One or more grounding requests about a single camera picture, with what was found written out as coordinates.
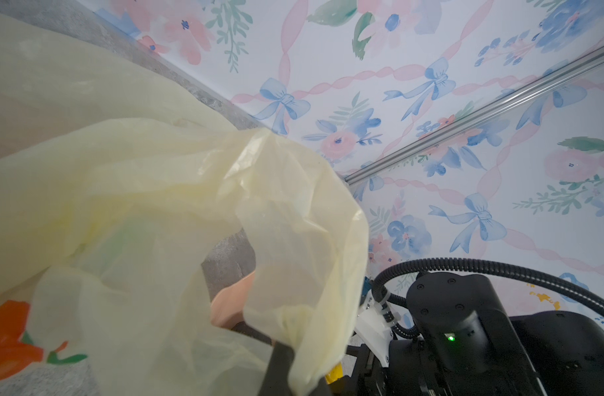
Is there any yellow plastic bag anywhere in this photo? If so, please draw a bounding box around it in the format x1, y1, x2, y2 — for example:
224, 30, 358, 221
0, 14, 369, 395

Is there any right corner aluminium post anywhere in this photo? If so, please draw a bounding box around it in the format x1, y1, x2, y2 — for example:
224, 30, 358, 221
345, 46, 604, 186

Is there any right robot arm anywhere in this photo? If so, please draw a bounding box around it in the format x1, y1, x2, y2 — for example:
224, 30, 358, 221
387, 272, 604, 395

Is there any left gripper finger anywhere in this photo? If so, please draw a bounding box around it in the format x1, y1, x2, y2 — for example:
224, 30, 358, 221
256, 341, 333, 396

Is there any black corrugated cable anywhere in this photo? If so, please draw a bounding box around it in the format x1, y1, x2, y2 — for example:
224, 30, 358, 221
370, 256, 604, 340

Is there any pink scalloped plate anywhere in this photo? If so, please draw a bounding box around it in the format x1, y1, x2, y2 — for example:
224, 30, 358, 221
210, 272, 255, 329

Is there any yellow lemon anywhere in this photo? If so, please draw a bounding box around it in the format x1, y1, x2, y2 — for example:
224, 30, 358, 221
325, 363, 344, 384

